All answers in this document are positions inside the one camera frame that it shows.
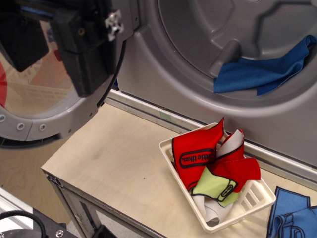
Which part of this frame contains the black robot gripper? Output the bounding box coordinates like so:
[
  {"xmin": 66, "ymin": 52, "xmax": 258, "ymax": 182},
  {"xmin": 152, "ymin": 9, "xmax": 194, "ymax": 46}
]
[{"xmin": 0, "ymin": 0, "xmax": 123, "ymax": 97}]

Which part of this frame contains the red and green toy garment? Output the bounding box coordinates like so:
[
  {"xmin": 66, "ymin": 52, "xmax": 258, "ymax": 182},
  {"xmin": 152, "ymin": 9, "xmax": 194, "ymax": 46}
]
[{"xmin": 171, "ymin": 119, "xmax": 239, "ymax": 207}]

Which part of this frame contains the grey toy washing machine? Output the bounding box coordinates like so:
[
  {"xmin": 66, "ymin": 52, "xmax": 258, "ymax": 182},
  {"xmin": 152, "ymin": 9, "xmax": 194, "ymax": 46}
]
[{"xmin": 105, "ymin": 0, "xmax": 317, "ymax": 191}]

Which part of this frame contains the white plastic laundry basket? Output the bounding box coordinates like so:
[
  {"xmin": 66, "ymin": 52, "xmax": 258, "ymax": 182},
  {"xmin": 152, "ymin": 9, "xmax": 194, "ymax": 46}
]
[{"xmin": 159, "ymin": 123, "xmax": 275, "ymax": 233}]

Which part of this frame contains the round transparent washer door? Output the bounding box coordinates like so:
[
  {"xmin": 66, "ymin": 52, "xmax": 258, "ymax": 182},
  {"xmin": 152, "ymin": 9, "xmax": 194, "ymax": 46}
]
[{"xmin": 0, "ymin": 0, "xmax": 139, "ymax": 150}]

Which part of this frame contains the blue cloth in drum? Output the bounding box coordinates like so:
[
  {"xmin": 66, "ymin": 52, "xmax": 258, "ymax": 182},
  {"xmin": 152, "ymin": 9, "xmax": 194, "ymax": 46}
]
[{"xmin": 214, "ymin": 35, "xmax": 317, "ymax": 96}]

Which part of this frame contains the red and white toy garment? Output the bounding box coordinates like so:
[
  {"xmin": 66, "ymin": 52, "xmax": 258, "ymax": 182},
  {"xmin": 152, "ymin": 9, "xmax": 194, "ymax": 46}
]
[{"xmin": 191, "ymin": 130, "xmax": 261, "ymax": 227}]

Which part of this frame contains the blue toy garment on table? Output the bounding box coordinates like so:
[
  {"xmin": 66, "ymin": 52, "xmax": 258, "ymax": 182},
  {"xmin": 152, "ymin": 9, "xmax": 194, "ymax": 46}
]
[{"xmin": 266, "ymin": 187, "xmax": 317, "ymax": 238}]

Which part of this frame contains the aluminium table frame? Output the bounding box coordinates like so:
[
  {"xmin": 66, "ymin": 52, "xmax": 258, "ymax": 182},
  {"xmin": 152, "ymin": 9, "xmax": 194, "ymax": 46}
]
[{"xmin": 42, "ymin": 91, "xmax": 317, "ymax": 238}]

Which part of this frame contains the black robot base with cable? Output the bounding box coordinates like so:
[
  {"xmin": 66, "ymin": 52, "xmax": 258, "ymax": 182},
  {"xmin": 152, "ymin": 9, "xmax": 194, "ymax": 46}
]
[{"xmin": 0, "ymin": 210, "xmax": 75, "ymax": 238}]

